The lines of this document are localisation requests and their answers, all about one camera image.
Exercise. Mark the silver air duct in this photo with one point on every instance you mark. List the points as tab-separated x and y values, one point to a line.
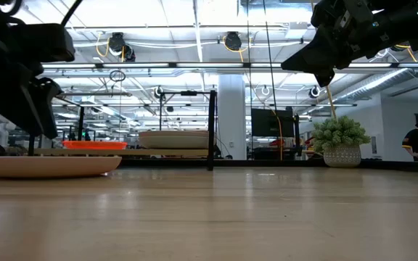
387	81

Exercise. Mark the black monitor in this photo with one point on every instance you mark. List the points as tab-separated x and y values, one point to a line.
272	123

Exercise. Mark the white concrete column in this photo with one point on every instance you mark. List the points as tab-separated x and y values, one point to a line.
232	116

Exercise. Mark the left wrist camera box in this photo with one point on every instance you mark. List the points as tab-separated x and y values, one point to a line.
42	43

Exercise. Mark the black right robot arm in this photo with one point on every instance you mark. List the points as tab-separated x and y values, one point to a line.
412	21

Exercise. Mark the wooden shelf with black posts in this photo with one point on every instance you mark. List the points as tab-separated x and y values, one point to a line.
158	152

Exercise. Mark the long ceiling light strip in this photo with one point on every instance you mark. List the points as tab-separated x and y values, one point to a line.
209	65

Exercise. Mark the white robot figure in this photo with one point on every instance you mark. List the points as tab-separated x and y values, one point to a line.
2	130

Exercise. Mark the white ceramic plate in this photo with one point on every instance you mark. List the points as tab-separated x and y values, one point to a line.
174	143

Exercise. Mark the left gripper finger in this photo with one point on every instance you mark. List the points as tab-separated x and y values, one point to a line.
45	101
13	105

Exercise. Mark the orange translucent plastic plate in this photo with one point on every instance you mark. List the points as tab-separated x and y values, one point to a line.
94	142
94	146

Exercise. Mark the green potted plant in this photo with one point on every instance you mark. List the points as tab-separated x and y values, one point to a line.
339	137

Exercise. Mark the black background metal frame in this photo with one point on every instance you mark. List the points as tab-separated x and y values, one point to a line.
189	93

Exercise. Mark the black aluminium rig frame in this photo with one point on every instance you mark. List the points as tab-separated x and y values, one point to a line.
267	164

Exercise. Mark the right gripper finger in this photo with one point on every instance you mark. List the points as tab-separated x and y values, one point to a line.
314	54
327	78

